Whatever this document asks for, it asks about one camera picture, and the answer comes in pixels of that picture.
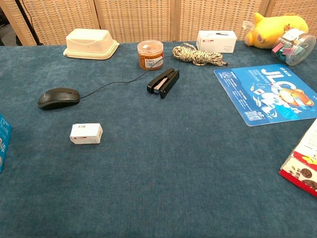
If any clear jar of binder clips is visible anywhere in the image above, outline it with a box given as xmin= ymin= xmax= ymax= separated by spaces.
xmin=271 ymin=28 xmax=317 ymax=66

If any orange rubber band jar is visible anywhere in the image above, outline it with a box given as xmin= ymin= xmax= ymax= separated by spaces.
xmin=137 ymin=40 xmax=164 ymax=71

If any black tripod stand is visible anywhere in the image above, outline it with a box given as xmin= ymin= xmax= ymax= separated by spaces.
xmin=14 ymin=0 xmax=44 ymax=46

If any wicker folding screen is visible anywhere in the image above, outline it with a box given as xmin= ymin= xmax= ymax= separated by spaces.
xmin=0 ymin=0 xmax=317 ymax=47

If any blue cookie box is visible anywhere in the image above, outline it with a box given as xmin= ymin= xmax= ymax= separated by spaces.
xmin=0 ymin=113 xmax=13 ymax=174

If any coiled patterned rope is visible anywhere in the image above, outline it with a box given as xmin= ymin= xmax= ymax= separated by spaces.
xmin=172 ymin=42 xmax=228 ymax=67

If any yellow plush toy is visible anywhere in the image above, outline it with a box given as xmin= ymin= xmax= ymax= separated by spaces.
xmin=244 ymin=12 xmax=309 ymax=48

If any large white stapler box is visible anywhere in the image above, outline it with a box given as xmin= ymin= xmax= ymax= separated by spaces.
xmin=196 ymin=30 xmax=238 ymax=53

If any red and white cookie box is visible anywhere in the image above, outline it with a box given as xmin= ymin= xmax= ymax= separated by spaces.
xmin=279 ymin=121 xmax=317 ymax=198

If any cream plastic lunch box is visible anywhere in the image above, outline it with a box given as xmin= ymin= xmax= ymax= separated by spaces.
xmin=63 ymin=28 xmax=120 ymax=60

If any black stapler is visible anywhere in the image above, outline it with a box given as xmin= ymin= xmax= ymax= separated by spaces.
xmin=147 ymin=67 xmax=180 ymax=100

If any thin black cable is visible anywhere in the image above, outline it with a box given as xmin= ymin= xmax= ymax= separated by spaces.
xmin=79 ymin=55 xmax=173 ymax=99

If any black computer mouse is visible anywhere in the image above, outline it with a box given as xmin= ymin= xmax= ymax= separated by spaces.
xmin=37 ymin=87 xmax=81 ymax=111

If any blue printed mouse pad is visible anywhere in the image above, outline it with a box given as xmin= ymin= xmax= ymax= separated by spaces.
xmin=213 ymin=63 xmax=317 ymax=127

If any small white staples box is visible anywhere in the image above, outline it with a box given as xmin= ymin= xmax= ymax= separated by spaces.
xmin=69 ymin=123 xmax=104 ymax=145

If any blue table cloth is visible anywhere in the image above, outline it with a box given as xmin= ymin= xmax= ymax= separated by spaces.
xmin=0 ymin=41 xmax=317 ymax=238

